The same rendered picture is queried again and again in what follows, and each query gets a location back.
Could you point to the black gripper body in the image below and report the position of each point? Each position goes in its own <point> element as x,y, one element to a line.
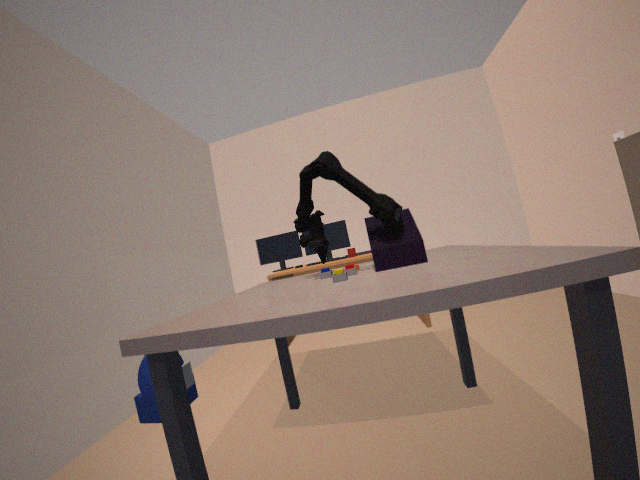
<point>319,238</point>

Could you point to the yellow button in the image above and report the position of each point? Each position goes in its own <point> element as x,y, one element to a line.
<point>339,276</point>

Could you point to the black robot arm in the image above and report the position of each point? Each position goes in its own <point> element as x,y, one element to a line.
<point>329,167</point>

